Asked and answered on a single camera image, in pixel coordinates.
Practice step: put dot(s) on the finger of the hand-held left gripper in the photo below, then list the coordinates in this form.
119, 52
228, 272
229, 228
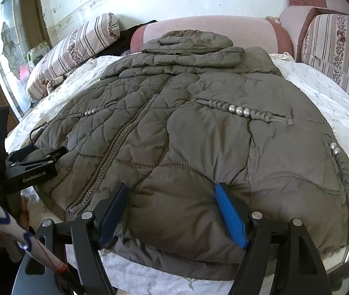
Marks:
21, 153
50, 157

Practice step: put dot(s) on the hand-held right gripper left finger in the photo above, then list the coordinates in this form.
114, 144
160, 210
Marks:
113, 215

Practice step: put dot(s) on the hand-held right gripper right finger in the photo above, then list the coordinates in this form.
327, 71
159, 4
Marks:
231, 218

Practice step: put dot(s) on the olive green hooded puffer jacket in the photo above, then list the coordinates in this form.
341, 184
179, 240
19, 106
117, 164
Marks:
193, 129

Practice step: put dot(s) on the person's left hand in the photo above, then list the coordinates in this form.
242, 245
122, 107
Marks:
24, 215

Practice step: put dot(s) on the floral patterned bag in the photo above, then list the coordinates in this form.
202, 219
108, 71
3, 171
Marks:
41, 52

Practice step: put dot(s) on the stained glass door panel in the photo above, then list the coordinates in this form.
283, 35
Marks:
8, 46

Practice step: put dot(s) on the striped floral pillow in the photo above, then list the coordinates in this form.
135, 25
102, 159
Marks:
76, 46

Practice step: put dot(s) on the black cloth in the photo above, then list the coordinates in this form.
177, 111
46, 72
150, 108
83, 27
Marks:
125, 40

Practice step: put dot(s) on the white floral blanket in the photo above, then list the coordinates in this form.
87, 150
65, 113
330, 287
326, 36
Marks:
315, 98

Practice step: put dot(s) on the pink bolster cushion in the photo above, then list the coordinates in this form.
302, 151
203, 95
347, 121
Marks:
208, 24

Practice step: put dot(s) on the striped floral back cushion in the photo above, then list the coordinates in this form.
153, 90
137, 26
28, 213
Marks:
340, 46

